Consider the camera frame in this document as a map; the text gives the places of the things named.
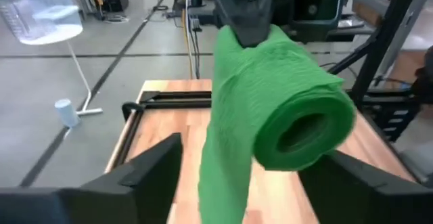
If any yellow floor cable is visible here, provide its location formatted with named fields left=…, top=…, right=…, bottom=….
left=181, top=0, right=197, bottom=80

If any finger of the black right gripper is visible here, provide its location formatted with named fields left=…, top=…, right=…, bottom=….
left=212, top=0, right=281, bottom=48

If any clear plastic cup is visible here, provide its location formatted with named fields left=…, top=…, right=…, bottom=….
left=54, top=98, right=82, bottom=129

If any grey desk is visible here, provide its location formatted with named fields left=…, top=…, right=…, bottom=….
left=329, top=16, right=378, bottom=37

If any light green bandage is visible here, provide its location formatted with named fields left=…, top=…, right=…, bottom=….
left=198, top=24, right=357, bottom=224

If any stack of clear plastic bins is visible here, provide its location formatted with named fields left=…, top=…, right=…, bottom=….
left=0, top=0, right=85, bottom=46

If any white tube stand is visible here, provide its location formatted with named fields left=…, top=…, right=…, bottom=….
left=66, top=40, right=104, bottom=116

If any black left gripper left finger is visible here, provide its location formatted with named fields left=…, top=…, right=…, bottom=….
left=0, top=133, right=183, bottom=224

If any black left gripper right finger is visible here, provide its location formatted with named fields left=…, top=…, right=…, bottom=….
left=299, top=150, right=433, bottom=224

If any brown cardboard box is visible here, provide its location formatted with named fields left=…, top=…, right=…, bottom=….
left=385, top=49, right=429, bottom=87

